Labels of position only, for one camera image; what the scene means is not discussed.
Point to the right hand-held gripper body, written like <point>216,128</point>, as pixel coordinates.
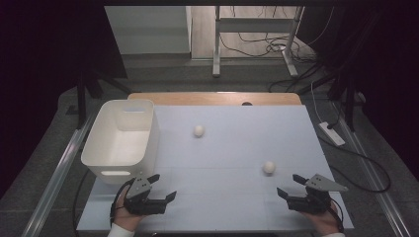
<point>311,202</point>

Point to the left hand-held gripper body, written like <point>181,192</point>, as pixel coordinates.
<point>145,205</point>

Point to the white ball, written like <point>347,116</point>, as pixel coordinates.
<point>199,131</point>
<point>269,167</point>

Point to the white plastic bin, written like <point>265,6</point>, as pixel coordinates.
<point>115,144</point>

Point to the person's right hand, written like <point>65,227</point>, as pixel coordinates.
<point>324,222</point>

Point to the person's left hand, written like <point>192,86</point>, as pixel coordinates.
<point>125,220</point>

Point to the white power strip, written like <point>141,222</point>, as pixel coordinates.
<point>331,133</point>

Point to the white table cover board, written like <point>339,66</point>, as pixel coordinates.
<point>230,148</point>

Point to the black stand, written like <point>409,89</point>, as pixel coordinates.
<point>350,105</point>
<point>81,105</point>

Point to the dark curtain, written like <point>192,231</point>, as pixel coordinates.
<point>33,82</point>
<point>395,82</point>

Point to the white cabinet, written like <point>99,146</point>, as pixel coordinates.
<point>148,29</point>

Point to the aluminium rail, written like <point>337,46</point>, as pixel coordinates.
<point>388,204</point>
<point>56,184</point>

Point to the white metal stand frame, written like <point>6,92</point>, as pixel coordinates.
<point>216,49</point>

